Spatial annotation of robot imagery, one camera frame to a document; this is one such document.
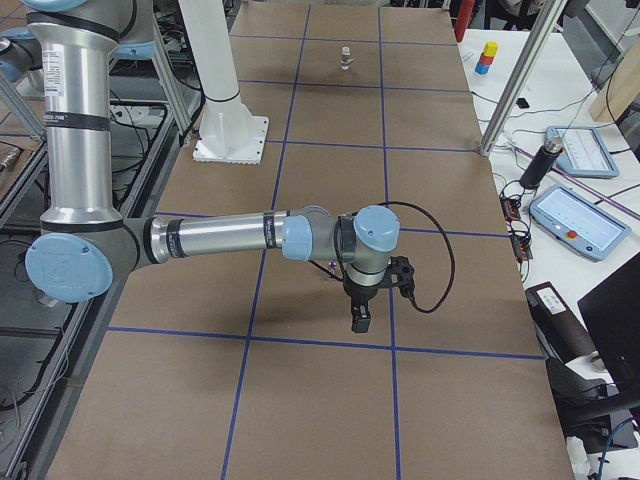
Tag black box device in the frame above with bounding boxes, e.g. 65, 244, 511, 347
525, 282, 598, 364

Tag near teach pendant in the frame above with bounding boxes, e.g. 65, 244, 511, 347
529, 184, 632, 261

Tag aluminium frame post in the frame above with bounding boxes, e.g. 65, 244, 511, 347
478, 0, 568, 157

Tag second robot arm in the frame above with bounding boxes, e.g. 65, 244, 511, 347
1, 27, 44, 93

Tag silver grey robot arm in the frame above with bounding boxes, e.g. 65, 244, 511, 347
25, 1, 402, 333

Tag teach pendant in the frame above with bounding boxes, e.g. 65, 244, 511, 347
545, 126, 620, 179
529, 184, 632, 261

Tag black braided cable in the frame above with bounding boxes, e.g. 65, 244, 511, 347
377, 200, 456, 315

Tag black laptop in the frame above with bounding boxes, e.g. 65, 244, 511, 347
578, 254, 639, 392

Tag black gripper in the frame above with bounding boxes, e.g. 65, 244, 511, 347
343, 276, 390, 333

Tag black cylinder device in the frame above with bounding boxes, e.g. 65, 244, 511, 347
519, 136, 563, 190

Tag orange circuit board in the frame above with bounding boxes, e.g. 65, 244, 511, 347
499, 196, 522, 223

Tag far teach pendant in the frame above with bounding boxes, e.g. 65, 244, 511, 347
545, 126, 620, 179

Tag white pedestal column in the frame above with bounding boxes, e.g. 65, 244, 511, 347
179, 0, 269, 164

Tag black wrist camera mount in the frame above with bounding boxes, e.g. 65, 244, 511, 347
387, 256, 415, 301

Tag stacked colour blocks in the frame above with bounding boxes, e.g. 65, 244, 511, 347
474, 41, 499, 75

